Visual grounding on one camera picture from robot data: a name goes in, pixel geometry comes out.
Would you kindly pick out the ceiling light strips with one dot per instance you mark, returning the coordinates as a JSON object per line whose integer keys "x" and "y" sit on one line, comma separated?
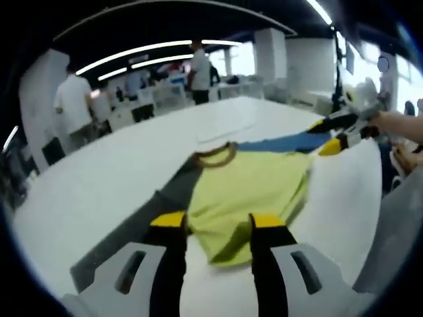
{"x": 132, "y": 51}

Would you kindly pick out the black cabinet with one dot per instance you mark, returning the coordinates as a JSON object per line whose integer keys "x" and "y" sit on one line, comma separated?
{"x": 53, "y": 151}

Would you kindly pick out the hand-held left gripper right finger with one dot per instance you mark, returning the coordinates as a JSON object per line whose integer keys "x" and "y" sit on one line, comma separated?
{"x": 274, "y": 270}

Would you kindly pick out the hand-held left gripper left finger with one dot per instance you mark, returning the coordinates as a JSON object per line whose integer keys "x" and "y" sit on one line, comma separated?
{"x": 168, "y": 264}

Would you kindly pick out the ceiling air conditioner vent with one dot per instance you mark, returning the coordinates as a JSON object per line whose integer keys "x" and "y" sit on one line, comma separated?
{"x": 138, "y": 60}

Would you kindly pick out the black monitor stand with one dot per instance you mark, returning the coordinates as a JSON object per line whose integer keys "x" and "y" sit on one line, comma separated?
{"x": 337, "y": 89}

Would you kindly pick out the yellow blue grey garment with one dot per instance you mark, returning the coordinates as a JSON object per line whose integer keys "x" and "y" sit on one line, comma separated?
{"x": 244, "y": 185}

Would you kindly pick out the hanging monitor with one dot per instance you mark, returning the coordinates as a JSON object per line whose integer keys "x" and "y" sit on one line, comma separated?
{"x": 349, "y": 59}

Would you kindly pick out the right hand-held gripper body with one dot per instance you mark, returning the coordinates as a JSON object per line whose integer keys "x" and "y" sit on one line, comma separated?
{"x": 365, "y": 99}

